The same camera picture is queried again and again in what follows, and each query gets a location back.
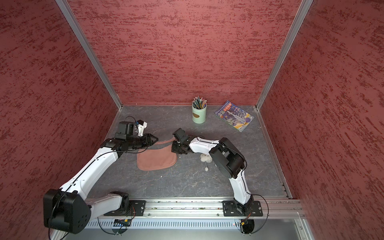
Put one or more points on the corner aluminium post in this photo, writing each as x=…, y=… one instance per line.
x=79, y=33
x=291, y=35

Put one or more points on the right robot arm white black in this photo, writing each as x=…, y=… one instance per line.
x=226, y=157

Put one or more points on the pink suede shoulder bag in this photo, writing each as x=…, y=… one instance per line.
x=157, y=159

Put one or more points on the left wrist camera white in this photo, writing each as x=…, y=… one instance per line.
x=141, y=125

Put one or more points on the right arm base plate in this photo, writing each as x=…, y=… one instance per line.
x=235, y=209

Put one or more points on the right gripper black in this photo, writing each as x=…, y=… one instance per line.
x=175, y=148

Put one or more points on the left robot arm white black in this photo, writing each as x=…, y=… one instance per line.
x=69, y=209

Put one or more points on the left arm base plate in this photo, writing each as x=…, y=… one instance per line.
x=133, y=208

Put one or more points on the mint green pencil cup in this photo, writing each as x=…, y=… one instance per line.
x=198, y=115

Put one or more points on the aluminium front rail frame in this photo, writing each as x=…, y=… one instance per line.
x=199, y=214

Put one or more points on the right corner aluminium post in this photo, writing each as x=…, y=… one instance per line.
x=291, y=35

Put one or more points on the white cloud plush charm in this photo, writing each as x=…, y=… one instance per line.
x=206, y=159

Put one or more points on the colourful comic book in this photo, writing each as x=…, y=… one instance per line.
x=234, y=116

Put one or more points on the bundle of coloured pencils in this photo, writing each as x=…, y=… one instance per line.
x=199, y=103

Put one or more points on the left corner aluminium post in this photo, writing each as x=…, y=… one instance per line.
x=79, y=33

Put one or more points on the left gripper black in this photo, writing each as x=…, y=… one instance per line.
x=148, y=140

